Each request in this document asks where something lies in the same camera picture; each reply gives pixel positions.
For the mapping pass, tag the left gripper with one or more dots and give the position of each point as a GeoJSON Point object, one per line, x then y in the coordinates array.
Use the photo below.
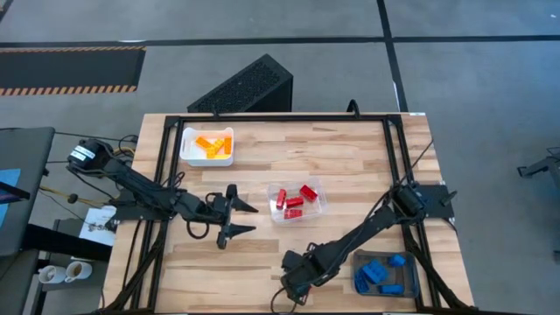
{"type": "Point", "coordinates": [214, 207]}

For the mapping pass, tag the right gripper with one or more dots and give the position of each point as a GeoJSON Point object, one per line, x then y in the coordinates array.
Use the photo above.
{"type": "Point", "coordinates": [299, 273]}

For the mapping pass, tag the red toy brick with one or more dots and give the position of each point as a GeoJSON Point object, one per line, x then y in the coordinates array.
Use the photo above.
{"type": "Point", "coordinates": [294, 201]}
{"type": "Point", "coordinates": [308, 192]}
{"type": "Point", "coordinates": [281, 199]}
{"type": "Point", "coordinates": [292, 213]}

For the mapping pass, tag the blue toy brick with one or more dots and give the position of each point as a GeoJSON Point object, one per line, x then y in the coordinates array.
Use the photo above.
{"type": "Point", "coordinates": [397, 260]}
{"type": "Point", "coordinates": [371, 265]}
{"type": "Point", "coordinates": [390, 289]}
{"type": "Point", "coordinates": [361, 281]}
{"type": "Point", "coordinates": [380, 276]}

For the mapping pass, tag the yellow toy brick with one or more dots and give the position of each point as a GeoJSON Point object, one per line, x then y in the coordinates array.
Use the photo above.
{"type": "Point", "coordinates": [227, 145]}
{"type": "Point", "coordinates": [221, 156]}
{"type": "Point", "coordinates": [214, 149]}

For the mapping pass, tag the orange toy brick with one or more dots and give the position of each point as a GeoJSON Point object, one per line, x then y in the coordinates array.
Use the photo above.
{"type": "Point", "coordinates": [203, 142]}

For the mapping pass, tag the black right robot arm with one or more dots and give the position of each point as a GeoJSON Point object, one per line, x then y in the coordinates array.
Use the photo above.
{"type": "Point", "coordinates": [363, 227]}

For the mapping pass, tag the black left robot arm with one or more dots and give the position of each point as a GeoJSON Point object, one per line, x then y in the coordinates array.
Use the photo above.
{"type": "Point", "coordinates": [131, 181]}

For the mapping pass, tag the clear plastic bin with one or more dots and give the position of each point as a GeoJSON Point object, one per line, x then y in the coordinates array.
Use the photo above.
{"type": "Point", "coordinates": [315, 212]}

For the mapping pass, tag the white plastic bin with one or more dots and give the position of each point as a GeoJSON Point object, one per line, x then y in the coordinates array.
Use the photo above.
{"type": "Point", "coordinates": [190, 151]}

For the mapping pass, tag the smoky grey plastic bin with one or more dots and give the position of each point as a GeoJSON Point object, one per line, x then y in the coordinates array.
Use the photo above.
{"type": "Point", "coordinates": [409, 280]}

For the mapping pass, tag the black perforated computer case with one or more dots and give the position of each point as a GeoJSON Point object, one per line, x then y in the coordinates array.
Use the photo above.
{"type": "Point", "coordinates": [245, 83]}

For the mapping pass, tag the printed white paper sheet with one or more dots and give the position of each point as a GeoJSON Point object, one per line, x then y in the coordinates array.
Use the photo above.
{"type": "Point", "coordinates": [98, 232]}

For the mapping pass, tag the white cup with brown drink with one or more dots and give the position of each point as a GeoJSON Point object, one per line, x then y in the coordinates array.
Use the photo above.
{"type": "Point", "coordinates": [79, 271]}

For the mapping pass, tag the empty white cup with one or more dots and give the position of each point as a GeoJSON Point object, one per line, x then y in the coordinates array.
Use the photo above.
{"type": "Point", "coordinates": [51, 274]}

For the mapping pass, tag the white label strip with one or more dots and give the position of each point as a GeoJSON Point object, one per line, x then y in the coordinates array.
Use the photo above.
{"type": "Point", "coordinates": [417, 114]}

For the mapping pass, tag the grey side table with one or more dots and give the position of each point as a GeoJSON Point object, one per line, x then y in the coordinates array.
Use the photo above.
{"type": "Point", "coordinates": [30, 153]}

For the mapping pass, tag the black hazard-striped floor mat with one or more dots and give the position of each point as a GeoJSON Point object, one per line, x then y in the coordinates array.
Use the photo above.
{"type": "Point", "coordinates": [65, 67]}

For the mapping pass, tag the blue sheet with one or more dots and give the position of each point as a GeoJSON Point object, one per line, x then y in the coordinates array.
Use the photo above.
{"type": "Point", "coordinates": [9, 176]}

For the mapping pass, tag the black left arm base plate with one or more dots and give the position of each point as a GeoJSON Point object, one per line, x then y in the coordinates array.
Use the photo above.
{"type": "Point", "coordinates": [131, 214]}

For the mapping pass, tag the black aluminium table frame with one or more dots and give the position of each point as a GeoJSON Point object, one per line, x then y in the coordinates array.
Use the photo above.
{"type": "Point", "coordinates": [284, 118]}

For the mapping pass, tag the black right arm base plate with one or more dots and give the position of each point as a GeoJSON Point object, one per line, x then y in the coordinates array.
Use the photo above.
{"type": "Point", "coordinates": [437, 203]}

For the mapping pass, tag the black cart frame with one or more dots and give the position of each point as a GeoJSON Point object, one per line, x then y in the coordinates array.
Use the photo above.
{"type": "Point", "coordinates": [65, 244]}

